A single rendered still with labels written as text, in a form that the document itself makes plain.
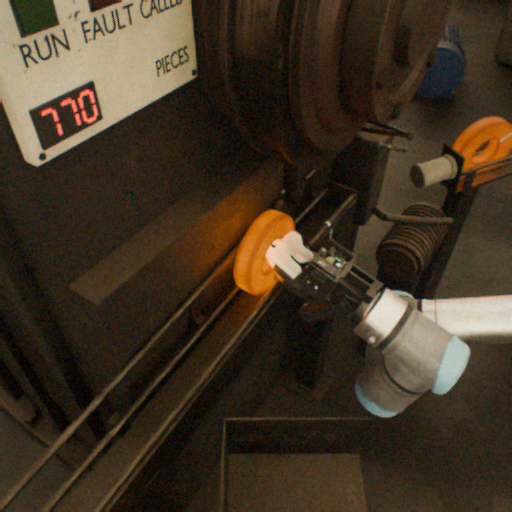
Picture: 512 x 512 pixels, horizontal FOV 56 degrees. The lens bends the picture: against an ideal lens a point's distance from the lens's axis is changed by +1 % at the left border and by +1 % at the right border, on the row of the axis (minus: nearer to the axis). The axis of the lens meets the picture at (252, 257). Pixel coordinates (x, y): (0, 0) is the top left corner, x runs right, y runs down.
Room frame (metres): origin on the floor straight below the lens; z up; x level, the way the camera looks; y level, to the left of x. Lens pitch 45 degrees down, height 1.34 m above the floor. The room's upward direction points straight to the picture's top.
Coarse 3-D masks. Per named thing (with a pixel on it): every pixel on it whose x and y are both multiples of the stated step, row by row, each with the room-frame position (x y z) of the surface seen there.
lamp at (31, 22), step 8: (16, 0) 0.44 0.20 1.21; (24, 0) 0.44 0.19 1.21; (32, 0) 0.45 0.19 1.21; (40, 0) 0.46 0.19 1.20; (48, 0) 0.46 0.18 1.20; (16, 8) 0.44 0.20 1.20; (24, 8) 0.44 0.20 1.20; (32, 8) 0.45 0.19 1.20; (40, 8) 0.46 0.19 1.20; (48, 8) 0.46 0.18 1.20; (24, 16) 0.44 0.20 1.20; (32, 16) 0.45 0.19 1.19; (40, 16) 0.45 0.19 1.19; (48, 16) 0.46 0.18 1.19; (56, 16) 0.47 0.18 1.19; (24, 24) 0.44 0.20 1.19; (32, 24) 0.45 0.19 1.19; (40, 24) 0.45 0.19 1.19; (48, 24) 0.46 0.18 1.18; (24, 32) 0.44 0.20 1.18
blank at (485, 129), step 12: (480, 120) 1.02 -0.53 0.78; (492, 120) 1.01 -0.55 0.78; (504, 120) 1.02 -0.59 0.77; (468, 132) 1.00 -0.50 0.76; (480, 132) 0.98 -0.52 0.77; (492, 132) 1.00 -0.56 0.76; (504, 132) 1.01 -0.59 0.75; (456, 144) 1.00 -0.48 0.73; (468, 144) 0.98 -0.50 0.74; (480, 144) 0.99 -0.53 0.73; (492, 144) 1.02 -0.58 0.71; (504, 144) 1.01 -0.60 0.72; (468, 156) 0.98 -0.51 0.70; (480, 156) 1.02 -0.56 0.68; (492, 156) 1.01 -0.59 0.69
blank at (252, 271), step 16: (256, 224) 0.60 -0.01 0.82; (272, 224) 0.60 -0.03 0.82; (288, 224) 0.64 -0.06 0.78; (256, 240) 0.57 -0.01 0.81; (272, 240) 0.60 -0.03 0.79; (240, 256) 0.56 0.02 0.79; (256, 256) 0.56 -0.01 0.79; (240, 272) 0.55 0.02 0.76; (256, 272) 0.56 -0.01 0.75; (272, 272) 0.60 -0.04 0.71; (256, 288) 0.56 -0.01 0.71
